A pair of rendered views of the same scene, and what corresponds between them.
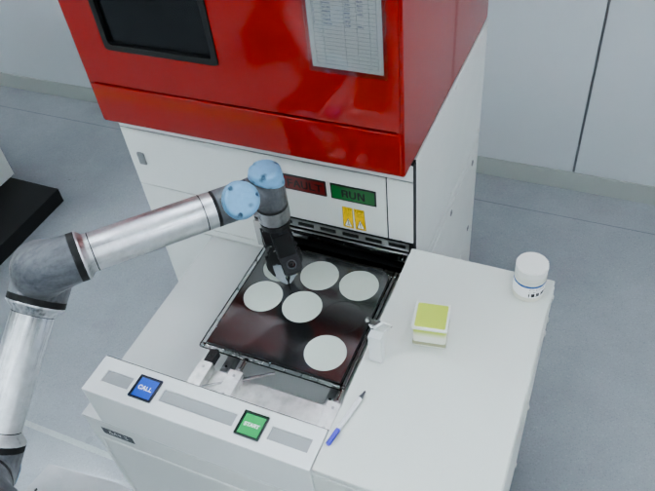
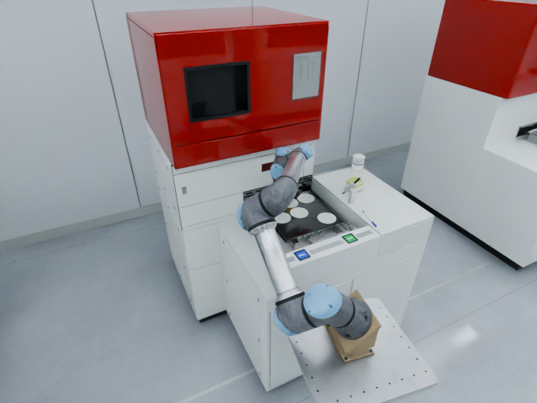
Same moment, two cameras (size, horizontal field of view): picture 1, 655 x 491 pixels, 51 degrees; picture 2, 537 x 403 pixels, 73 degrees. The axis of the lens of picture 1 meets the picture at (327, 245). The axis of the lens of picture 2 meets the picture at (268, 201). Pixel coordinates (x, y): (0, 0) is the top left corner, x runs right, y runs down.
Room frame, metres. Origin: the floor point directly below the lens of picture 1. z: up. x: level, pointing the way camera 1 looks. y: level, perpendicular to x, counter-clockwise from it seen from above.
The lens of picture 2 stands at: (0.28, 1.50, 2.05)
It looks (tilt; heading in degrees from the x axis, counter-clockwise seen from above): 34 degrees down; 305
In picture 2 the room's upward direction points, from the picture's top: straight up
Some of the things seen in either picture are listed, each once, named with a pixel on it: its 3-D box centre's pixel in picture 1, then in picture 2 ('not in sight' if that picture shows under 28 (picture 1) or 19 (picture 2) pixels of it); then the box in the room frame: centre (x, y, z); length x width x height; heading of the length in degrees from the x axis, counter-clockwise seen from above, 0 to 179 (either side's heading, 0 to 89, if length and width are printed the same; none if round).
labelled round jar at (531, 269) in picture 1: (529, 277); (358, 162); (0.98, -0.44, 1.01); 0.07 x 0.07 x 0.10
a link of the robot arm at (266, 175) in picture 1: (266, 187); (282, 159); (1.17, 0.12, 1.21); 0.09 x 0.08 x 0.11; 113
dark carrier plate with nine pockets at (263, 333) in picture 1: (302, 307); (299, 213); (1.08, 0.08, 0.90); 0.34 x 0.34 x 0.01; 62
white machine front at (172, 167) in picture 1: (265, 196); (249, 182); (1.37, 0.14, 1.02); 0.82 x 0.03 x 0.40; 62
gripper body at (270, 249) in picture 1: (277, 235); not in sight; (1.18, 0.12, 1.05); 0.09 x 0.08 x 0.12; 13
